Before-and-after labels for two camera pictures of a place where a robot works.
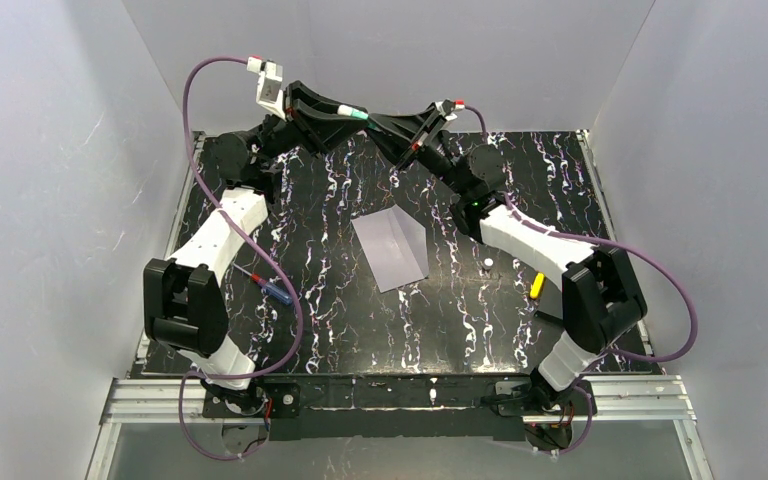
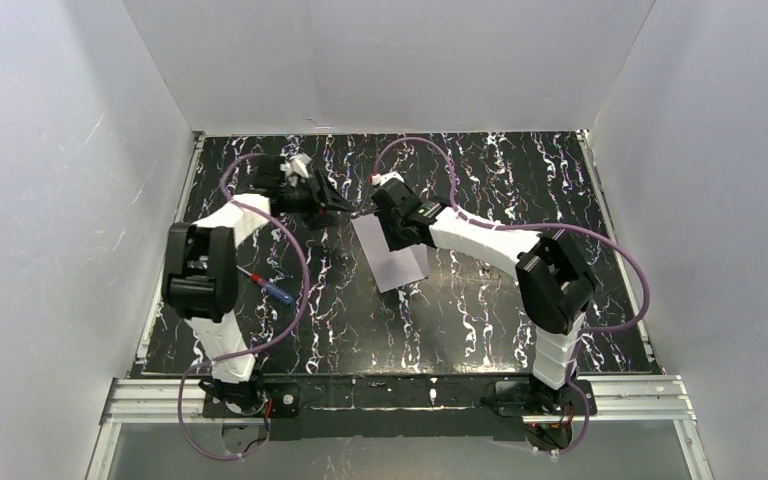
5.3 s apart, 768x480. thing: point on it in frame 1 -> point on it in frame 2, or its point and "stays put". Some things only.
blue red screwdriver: [270, 289] stays put
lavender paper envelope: [396, 246] stays put
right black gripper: [429, 129] -> [388, 216]
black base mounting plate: [398, 408] stays put
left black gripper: [292, 115] -> [317, 192]
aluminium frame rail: [662, 399] stays put
